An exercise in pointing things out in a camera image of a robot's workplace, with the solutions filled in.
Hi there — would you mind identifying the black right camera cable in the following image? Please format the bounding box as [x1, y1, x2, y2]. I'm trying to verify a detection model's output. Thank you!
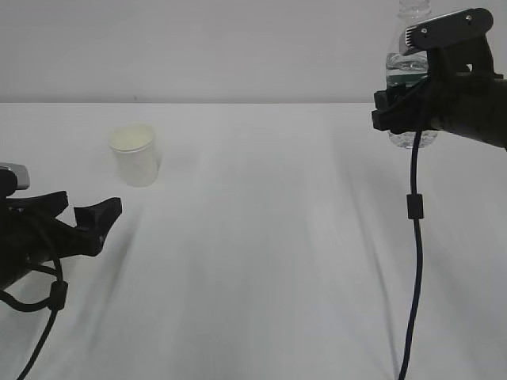
[397, 128, 425, 380]

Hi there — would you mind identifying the white paper cup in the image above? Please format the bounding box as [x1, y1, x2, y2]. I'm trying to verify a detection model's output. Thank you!
[108, 123, 158, 188]

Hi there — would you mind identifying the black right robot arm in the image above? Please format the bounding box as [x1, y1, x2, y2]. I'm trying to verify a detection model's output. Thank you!
[372, 37, 506, 149]

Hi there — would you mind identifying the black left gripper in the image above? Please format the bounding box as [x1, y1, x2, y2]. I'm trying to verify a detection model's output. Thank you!
[1, 191, 122, 291]

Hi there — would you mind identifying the clear green-label water bottle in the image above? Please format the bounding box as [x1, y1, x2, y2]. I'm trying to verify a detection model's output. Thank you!
[386, 0, 438, 150]

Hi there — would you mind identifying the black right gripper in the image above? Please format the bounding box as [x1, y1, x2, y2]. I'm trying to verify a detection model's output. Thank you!
[372, 41, 505, 137]

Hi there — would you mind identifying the black left camera cable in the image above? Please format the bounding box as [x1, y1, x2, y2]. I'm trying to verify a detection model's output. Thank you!
[0, 213, 69, 380]

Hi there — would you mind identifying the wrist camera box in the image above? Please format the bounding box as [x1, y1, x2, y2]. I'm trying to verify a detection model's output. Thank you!
[0, 162, 30, 195]
[398, 8, 494, 55]

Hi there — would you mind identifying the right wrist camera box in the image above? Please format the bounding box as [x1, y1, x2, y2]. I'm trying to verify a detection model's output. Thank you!
[398, 8, 494, 55]

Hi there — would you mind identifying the black camera cable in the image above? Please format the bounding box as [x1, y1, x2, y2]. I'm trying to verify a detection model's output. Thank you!
[0, 213, 69, 380]
[397, 128, 425, 380]

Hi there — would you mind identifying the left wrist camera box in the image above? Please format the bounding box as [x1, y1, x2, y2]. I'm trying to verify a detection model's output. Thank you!
[0, 162, 30, 195]

